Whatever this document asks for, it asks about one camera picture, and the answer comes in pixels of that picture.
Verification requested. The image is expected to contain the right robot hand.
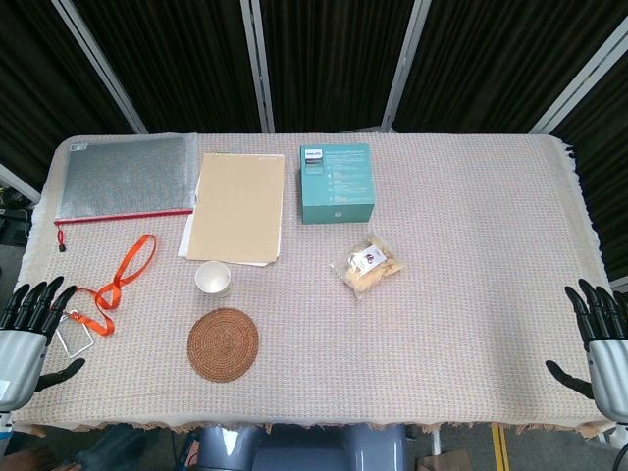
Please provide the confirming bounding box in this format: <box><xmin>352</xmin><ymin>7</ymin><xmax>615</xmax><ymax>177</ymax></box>
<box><xmin>545</xmin><ymin>279</ymin><xmax>628</xmax><ymax>421</ymax></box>

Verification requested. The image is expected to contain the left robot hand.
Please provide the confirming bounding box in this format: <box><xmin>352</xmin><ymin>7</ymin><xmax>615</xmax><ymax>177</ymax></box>
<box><xmin>0</xmin><ymin>276</ymin><xmax>86</xmax><ymax>412</ymax></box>

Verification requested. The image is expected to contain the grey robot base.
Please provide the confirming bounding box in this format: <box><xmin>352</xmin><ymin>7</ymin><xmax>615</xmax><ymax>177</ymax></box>
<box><xmin>196</xmin><ymin>422</ymin><xmax>409</xmax><ymax>471</ymax></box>

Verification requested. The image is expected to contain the pink woven tablecloth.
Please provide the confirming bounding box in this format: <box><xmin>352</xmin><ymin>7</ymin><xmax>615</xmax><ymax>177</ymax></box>
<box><xmin>10</xmin><ymin>131</ymin><xmax>617</xmax><ymax>438</ymax></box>

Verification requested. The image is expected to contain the brown woven round coaster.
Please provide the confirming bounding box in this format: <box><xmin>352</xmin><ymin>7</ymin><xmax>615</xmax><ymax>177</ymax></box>
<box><xmin>186</xmin><ymin>307</ymin><xmax>260</xmax><ymax>381</ymax></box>

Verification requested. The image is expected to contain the white paper cup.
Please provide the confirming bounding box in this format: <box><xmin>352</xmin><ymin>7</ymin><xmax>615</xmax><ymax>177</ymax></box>
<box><xmin>194</xmin><ymin>261</ymin><xmax>232</xmax><ymax>296</ymax></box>

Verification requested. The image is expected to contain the clear badge holder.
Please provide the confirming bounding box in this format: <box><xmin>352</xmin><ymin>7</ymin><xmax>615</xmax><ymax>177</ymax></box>
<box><xmin>54</xmin><ymin>309</ymin><xmax>94</xmax><ymax>356</ymax></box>

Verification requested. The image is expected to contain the tan paper folder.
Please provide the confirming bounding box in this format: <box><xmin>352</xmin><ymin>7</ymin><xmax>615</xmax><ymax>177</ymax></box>
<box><xmin>177</xmin><ymin>152</ymin><xmax>287</xmax><ymax>269</ymax></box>

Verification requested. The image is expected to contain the grey mesh zipper pouch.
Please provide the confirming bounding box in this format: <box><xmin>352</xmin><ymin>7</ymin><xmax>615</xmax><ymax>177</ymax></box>
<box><xmin>52</xmin><ymin>133</ymin><xmax>199</xmax><ymax>253</ymax></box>

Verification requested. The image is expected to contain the black curtain partition panel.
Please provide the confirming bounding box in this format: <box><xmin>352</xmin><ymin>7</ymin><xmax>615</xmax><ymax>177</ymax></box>
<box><xmin>0</xmin><ymin>0</ymin><xmax>137</xmax><ymax>178</ymax></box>
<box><xmin>392</xmin><ymin>0</ymin><xmax>628</xmax><ymax>134</ymax></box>
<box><xmin>257</xmin><ymin>0</ymin><xmax>418</xmax><ymax>133</ymax></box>
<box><xmin>73</xmin><ymin>0</ymin><xmax>264</xmax><ymax>134</ymax></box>

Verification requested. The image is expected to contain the clear bag of snacks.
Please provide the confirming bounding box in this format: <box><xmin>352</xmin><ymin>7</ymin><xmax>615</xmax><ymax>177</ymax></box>
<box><xmin>329</xmin><ymin>235</ymin><xmax>408</xmax><ymax>300</ymax></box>

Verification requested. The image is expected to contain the brown kraft paper folder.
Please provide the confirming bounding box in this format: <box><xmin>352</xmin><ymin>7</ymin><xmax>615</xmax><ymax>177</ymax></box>
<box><xmin>184</xmin><ymin>152</ymin><xmax>286</xmax><ymax>265</ymax></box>

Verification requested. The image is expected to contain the teal Philips product box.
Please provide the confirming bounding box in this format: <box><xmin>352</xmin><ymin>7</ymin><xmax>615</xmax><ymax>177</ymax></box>
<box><xmin>299</xmin><ymin>142</ymin><xmax>378</xmax><ymax>226</ymax></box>

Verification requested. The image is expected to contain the orange lanyard strap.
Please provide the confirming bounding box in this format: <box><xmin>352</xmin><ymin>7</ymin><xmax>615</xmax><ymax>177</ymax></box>
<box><xmin>73</xmin><ymin>235</ymin><xmax>158</xmax><ymax>339</ymax></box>

